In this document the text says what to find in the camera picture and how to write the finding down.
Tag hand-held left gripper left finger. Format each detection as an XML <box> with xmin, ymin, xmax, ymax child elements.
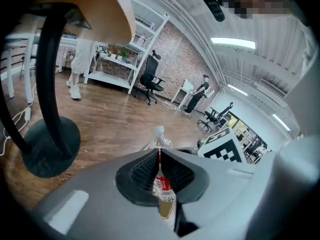
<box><xmin>36</xmin><ymin>148</ymin><xmax>176</xmax><ymax>240</ymax></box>

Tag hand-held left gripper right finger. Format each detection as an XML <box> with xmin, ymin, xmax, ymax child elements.
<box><xmin>161</xmin><ymin>148</ymin><xmax>273</xmax><ymax>240</ymax></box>

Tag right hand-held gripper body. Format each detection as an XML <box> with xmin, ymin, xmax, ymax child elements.
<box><xmin>197</xmin><ymin>126</ymin><xmax>247</xmax><ymax>163</ymax></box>

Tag brown cardboard box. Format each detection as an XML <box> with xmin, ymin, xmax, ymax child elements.
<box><xmin>158</xmin><ymin>199</ymin><xmax>176</xmax><ymax>220</ymax></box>

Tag red-label drink bottle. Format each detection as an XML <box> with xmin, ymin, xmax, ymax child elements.
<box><xmin>139</xmin><ymin>125</ymin><xmax>177</xmax><ymax>202</ymax></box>

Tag ceiling light panel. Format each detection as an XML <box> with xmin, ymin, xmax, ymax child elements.
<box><xmin>227</xmin><ymin>83</ymin><xmax>249</xmax><ymax>97</ymax></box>
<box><xmin>210</xmin><ymin>37</ymin><xmax>256</xmax><ymax>50</ymax></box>
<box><xmin>271</xmin><ymin>113</ymin><xmax>291</xmax><ymax>132</ymax></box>

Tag small white side table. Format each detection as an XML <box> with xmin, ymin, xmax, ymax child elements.
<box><xmin>171</xmin><ymin>79</ymin><xmax>198</xmax><ymax>110</ymax></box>

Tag black office chair with headrest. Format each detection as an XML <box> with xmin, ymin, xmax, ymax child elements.
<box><xmin>139</xmin><ymin>49</ymin><xmax>166</xmax><ymax>106</ymax></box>

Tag white metal shelf rack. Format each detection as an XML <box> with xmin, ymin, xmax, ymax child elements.
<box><xmin>83</xmin><ymin>0</ymin><xmax>171</xmax><ymax>95</ymax></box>

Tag white rectangular desk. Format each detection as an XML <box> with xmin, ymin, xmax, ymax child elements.
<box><xmin>0</xmin><ymin>32</ymin><xmax>38</xmax><ymax>104</ymax></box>

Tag round wooden table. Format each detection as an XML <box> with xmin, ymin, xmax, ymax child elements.
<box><xmin>0</xmin><ymin>0</ymin><xmax>137</xmax><ymax>179</ymax></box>

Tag long white cable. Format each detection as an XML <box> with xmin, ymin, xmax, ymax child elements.
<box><xmin>0</xmin><ymin>83</ymin><xmax>37</xmax><ymax>157</ymax></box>

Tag black head-mounted camera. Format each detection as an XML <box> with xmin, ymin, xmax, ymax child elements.
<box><xmin>201</xmin><ymin>0</ymin><xmax>226</xmax><ymax>23</ymax></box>

